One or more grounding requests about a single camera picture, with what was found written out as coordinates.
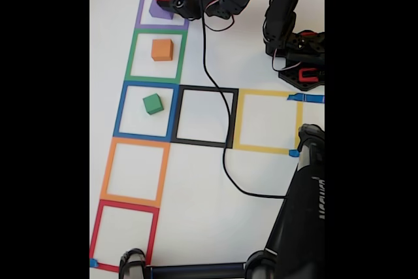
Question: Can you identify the large purple cube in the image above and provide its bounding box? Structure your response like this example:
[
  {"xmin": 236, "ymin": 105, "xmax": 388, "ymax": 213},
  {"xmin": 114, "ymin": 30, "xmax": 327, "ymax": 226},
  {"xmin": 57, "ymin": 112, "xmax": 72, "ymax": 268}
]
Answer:
[{"xmin": 149, "ymin": 0, "xmax": 174, "ymax": 20}]

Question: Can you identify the orange cube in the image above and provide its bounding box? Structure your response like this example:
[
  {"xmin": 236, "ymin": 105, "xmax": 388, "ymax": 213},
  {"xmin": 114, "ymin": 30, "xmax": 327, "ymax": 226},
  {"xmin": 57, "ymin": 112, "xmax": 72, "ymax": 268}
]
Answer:
[{"xmin": 151, "ymin": 39, "xmax": 174, "ymax": 62}]

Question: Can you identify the green cube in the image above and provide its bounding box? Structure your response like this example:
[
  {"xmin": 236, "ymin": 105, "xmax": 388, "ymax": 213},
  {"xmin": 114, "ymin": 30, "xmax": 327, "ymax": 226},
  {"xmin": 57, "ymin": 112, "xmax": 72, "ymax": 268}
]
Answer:
[{"xmin": 142, "ymin": 93, "xmax": 164, "ymax": 116}]

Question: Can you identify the blue tape strip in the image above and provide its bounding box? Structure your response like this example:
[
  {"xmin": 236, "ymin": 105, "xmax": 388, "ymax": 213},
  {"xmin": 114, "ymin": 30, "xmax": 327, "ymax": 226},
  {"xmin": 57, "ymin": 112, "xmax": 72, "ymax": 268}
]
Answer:
[{"xmin": 287, "ymin": 93, "xmax": 325, "ymax": 104}]

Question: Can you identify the black tripod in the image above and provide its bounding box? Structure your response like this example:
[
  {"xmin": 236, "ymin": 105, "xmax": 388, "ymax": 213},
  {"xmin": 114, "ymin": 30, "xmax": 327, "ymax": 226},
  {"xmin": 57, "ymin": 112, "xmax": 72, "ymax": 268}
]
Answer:
[{"xmin": 118, "ymin": 123, "xmax": 325, "ymax": 279}]

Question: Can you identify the purple square frame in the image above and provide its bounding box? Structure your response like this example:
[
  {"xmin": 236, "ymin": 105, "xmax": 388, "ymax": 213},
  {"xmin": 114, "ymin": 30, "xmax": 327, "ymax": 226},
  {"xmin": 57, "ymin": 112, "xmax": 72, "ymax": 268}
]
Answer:
[{"xmin": 135, "ymin": 0, "xmax": 191, "ymax": 31}]

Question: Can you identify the black cable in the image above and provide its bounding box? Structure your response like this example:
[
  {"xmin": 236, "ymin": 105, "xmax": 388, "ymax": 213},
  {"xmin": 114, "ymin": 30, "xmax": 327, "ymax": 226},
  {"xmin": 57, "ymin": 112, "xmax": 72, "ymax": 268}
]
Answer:
[{"xmin": 191, "ymin": 0, "xmax": 288, "ymax": 200}]

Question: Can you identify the blue square frame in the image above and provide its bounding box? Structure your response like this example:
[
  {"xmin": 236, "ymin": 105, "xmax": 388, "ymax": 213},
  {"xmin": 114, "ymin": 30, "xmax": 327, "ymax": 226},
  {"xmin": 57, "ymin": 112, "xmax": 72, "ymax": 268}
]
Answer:
[{"xmin": 112, "ymin": 81, "xmax": 180, "ymax": 142}]

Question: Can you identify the black square frame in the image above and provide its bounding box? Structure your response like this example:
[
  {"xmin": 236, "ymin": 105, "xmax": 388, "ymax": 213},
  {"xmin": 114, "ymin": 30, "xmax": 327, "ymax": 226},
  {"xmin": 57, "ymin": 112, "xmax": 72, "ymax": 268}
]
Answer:
[{"xmin": 170, "ymin": 84, "xmax": 240, "ymax": 149}]

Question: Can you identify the yellow square frame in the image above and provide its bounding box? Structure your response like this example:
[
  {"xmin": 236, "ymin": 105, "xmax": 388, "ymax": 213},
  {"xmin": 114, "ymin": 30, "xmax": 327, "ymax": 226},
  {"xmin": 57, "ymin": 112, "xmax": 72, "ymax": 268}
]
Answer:
[{"xmin": 233, "ymin": 88, "xmax": 304, "ymax": 156}]

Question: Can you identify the orange square frame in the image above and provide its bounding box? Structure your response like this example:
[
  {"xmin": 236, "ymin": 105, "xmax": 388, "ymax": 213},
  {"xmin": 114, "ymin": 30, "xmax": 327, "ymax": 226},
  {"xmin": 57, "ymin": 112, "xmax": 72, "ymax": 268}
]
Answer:
[{"xmin": 100, "ymin": 137, "xmax": 171, "ymax": 208}]

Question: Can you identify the red square frame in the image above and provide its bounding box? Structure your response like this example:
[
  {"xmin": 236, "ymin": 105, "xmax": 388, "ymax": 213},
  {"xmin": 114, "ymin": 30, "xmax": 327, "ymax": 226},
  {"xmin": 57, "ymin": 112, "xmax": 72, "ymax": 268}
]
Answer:
[{"xmin": 89, "ymin": 199, "xmax": 160, "ymax": 273}]

